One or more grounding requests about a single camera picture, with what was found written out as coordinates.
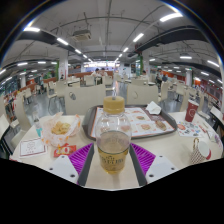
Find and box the dark brown food tray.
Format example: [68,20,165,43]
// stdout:
[82,105,178,141]

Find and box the beige neighbouring table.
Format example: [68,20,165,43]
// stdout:
[209,105,224,123]

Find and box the ceiling air conditioner unit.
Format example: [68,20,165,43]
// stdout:
[71,29,93,43]

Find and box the person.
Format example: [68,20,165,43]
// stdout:
[155,71,168,85]

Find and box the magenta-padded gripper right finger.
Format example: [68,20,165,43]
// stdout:
[129,142,179,187]

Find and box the white crumpled napkin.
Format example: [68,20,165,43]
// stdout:
[145,100,163,116]

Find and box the group of beige chairs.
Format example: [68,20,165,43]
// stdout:
[13,74,221,116]

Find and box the white printed card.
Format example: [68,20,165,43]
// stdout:
[19,137,48,158]

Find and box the brown fried snack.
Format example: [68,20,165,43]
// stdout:
[154,119,168,132]

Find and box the red paper cup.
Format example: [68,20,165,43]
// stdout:
[184,99,200,123]

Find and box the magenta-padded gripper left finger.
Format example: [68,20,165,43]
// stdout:
[49,143,95,187]

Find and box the printed paper tray liner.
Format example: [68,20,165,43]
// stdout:
[90,107,176,138]

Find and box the clear bottle with tan cap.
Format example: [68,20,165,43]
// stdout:
[95,95,133,175]

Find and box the red sauce packet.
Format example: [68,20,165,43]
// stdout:
[53,143,78,158]

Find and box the paper snack bag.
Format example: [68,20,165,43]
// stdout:
[41,112,82,148]

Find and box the colourful sticker sheet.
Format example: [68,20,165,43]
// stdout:
[175,120,205,138]

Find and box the group of ceiling lights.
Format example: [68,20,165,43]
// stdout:
[0,12,223,86]

